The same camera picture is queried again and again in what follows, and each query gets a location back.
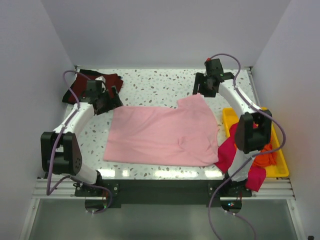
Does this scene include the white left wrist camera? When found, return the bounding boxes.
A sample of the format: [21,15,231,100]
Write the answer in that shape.
[95,76,106,82]

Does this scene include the yellow plastic bin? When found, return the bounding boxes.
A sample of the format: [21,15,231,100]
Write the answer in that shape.
[222,107,290,178]

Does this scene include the folded black t shirt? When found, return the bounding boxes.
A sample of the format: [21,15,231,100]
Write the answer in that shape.
[61,69,124,104]

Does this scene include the magenta t shirt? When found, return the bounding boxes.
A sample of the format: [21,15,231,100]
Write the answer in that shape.
[215,123,266,192]

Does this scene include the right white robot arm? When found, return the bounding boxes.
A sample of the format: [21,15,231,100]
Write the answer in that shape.
[192,55,272,197]

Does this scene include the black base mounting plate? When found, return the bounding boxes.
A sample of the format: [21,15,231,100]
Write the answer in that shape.
[73,179,252,210]

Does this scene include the folded dark red t shirt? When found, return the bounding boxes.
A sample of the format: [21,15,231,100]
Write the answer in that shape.
[71,72,123,99]

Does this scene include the pink t shirt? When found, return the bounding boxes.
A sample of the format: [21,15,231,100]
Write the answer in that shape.
[103,94,219,167]

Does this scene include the orange t shirt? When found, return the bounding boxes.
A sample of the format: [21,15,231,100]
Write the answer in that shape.
[252,152,277,168]

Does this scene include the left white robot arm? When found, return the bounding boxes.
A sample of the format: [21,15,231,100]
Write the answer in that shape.
[40,80,123,196]

